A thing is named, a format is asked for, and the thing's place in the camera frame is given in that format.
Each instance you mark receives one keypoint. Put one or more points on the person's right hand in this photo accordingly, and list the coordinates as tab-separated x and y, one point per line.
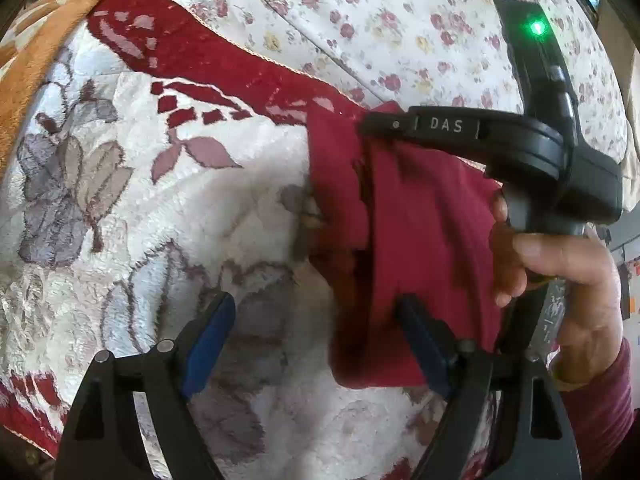
585	300

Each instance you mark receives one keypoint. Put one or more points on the person's right forearm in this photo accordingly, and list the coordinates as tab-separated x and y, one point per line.
605	420

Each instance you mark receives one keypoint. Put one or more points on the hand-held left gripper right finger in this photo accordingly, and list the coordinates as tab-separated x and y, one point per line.
425	345

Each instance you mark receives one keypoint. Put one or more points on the dark red sweater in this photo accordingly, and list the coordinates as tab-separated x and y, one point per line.
425	240

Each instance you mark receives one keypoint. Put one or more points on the red and white floral blanket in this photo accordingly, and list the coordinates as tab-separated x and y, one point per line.
150	210

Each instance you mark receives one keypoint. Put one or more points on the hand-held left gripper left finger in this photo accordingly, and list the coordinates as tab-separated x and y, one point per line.
207	345

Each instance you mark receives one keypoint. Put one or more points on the orange checkered blanket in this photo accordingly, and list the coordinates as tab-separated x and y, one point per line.
35	60

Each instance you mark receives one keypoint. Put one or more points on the white floral duvet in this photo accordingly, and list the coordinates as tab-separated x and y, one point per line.
400	20

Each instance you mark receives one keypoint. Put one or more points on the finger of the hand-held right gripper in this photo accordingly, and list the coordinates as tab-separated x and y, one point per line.
425	125

